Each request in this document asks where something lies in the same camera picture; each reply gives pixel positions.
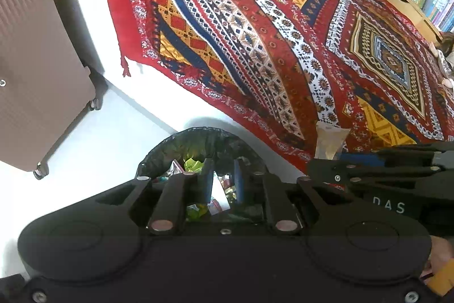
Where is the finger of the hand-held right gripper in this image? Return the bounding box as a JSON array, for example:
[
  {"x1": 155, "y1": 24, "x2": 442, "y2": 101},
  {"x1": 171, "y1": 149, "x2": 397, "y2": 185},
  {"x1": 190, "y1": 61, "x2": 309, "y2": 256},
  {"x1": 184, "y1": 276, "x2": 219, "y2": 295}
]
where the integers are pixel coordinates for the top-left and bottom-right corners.
[
  {"x1": 339, "y1": 143, "x2": 454, "y2": 167},
  {"x1": 307, "y1": 158, "x2": 443, "y2": 189}
]

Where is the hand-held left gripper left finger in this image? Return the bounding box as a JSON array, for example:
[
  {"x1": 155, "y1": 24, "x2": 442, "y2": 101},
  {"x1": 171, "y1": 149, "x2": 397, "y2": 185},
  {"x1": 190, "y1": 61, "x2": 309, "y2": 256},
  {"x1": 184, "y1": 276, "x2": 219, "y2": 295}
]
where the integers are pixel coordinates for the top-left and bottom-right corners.
[{"x1": 94, "y1": 158, "x2": 215, "y2": 236}]

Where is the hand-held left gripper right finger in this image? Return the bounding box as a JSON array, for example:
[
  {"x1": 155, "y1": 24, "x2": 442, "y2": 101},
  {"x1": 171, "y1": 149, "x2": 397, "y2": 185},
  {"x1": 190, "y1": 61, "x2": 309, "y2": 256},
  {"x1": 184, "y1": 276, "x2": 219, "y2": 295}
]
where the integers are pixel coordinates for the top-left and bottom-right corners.
[{"x1": 233, "y1": 157, "x2": 359, "y2": 236}]

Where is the green plastic bag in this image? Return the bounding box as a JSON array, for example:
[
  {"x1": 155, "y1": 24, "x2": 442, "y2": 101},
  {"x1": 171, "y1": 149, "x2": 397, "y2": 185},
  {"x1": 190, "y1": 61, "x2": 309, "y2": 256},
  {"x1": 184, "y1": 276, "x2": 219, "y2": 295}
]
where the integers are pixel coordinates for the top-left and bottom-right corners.
[{"x1": 182, "y1": 157, "x2": 210, "y2": 222}]

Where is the clear plastic wrapper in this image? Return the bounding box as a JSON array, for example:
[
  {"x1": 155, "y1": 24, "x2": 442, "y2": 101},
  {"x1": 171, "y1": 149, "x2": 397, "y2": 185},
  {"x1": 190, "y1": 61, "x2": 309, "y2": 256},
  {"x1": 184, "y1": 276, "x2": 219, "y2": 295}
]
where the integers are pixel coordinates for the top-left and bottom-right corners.
[{"x1": 314, "y1": 122, "x2": 352, "y2": 162}]

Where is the trash bin with black bag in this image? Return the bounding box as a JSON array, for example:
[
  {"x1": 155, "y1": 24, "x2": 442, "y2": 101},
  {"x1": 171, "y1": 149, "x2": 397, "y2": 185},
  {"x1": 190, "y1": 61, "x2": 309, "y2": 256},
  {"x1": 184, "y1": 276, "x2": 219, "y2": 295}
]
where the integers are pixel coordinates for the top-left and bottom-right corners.
[{"x1": 136, "y1": 126, "x2": 271, "y2": 220}]

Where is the row of blue-spined books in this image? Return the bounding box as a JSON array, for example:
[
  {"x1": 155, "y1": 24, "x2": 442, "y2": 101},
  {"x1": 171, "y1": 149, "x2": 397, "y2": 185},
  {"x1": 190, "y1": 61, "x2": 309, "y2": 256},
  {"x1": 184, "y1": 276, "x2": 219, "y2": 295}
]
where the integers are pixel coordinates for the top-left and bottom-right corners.
[{"x1": 422, "y1": 0, "x2": 454, "y2": 34}]

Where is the person's right hand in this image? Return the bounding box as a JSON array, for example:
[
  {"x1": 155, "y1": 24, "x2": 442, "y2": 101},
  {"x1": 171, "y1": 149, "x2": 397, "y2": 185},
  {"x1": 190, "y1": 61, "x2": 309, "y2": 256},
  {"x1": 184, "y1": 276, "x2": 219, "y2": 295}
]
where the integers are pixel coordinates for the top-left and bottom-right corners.
[{"x1": 421, "y1": 235, "x2": 454, "y2": 280}]

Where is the long-haired doll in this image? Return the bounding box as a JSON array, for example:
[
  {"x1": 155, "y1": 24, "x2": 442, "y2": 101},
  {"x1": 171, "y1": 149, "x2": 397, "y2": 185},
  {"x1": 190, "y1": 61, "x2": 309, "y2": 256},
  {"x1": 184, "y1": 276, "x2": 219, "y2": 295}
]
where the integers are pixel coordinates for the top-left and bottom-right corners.
[{"x1": 429, "y1": 33, "x2": 454, "y2": 91}]

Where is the red patterned tablecloth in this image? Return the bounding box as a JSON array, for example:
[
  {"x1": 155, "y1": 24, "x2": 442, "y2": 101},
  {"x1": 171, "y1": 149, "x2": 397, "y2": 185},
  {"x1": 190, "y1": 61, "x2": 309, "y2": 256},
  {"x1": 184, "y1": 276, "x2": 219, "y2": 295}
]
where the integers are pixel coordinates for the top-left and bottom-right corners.
[{"x1": 104, "y1": 0, "x2": 454, "y2": 176}]

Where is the brown hard-shell suitcase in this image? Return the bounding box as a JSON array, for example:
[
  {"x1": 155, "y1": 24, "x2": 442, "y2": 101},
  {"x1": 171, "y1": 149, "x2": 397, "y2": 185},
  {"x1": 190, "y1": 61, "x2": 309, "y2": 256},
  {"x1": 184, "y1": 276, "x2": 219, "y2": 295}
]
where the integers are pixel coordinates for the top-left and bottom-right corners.
[{"x1": 0, "y1": 0, "x2": 104, "y2": 181}]

